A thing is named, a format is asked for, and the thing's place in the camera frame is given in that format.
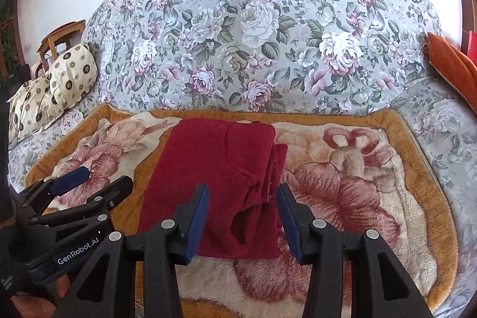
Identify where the floral plush blanket orange border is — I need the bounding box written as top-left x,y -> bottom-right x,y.
24,104 -> 458,317

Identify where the wooden chair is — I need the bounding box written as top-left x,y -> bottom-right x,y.
37,19 -> 86,71

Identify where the grey floral bedspread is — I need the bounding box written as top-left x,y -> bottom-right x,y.
8,0 -> 476,317

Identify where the cream patterned pillow rear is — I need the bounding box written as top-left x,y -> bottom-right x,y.
7,73 -> 64,150

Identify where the cream patterned pillow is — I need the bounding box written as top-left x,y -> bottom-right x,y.
7,73 -> 64,150
49,44 -> 98,110

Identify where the person left hand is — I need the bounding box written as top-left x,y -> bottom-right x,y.
10,275 -> 70,318

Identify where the red box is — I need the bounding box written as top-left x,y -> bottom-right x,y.
467,31 -> 477,65

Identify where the orange velvet cushion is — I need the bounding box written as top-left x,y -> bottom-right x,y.
427,33 -> 477,112

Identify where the dark red knit sweater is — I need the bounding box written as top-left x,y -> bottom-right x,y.
137,118 -> 288,260

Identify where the cream patterned pillow front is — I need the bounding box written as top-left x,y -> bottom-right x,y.
49,44 -> 98,110

